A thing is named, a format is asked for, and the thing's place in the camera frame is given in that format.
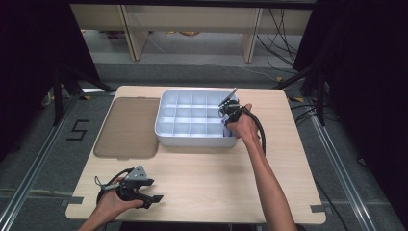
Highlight white divided storage box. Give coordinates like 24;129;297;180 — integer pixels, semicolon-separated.
154;89;241;148

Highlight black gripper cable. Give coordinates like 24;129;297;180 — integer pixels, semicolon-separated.
240;107;268;156
94;167;135;204

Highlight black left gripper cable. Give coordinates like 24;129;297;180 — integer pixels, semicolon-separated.
94;167;135;204

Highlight black metal stand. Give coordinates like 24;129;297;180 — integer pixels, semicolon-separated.
272;62;327;127
52;62;114;127

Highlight aluminium floor rail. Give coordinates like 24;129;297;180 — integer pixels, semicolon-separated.
0;90;82;231
308;114;380;231

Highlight transparent brown plastic lid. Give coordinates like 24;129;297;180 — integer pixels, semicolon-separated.
93;96;161;161

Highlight black floor cables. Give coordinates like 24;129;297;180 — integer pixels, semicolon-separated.
255;8;300;69

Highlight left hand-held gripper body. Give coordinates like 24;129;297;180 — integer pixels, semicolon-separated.
115;165;156;202

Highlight black curtain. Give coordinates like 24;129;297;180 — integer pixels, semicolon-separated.
0;0;101;162
292;0;408;222

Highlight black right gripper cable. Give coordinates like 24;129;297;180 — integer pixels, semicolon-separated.
240;107;268;156

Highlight person's left hand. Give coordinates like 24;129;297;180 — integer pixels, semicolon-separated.
95;177;145;223

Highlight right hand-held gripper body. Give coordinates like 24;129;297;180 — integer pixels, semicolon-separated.
217;87;242;125

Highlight person's right hand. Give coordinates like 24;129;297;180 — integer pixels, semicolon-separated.
226;103;261;142

